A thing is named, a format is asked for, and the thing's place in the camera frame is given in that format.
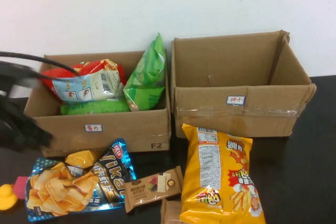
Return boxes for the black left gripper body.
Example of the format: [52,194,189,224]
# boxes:
[0,95,55,154]

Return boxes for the brown cookie packet with picture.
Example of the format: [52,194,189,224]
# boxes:
[123,165,184,214]

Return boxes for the small yellow snack packet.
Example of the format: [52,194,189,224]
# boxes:
[65,150,102,169]

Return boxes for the flat green snack bag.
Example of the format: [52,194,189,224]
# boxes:
[60,99,131,116]

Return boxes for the red and white snack bag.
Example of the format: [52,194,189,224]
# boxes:
[40,60,127,104]

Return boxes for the tall green snack bag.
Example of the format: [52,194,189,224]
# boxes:
[123,32,167,112]

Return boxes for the plain brown snack packet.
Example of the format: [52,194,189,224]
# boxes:
[160,199,182,224]

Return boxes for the large yellow fries snack bag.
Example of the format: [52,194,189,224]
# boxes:
[180,123,266,224]

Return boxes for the pink block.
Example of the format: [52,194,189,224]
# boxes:
[14,176,29,200]

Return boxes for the yellow rubber duck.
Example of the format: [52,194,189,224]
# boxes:
[0,184,18,211]

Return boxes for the blue potato chips bag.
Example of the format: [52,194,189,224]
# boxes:
[25,137,137,222]

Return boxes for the cardboard box marked F2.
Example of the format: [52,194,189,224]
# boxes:
[23,49,173,158]

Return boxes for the cardboard box with clear tape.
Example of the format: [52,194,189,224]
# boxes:
[170,29,317,140]

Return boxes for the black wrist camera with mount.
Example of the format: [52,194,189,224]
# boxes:
[0,60,41,97]

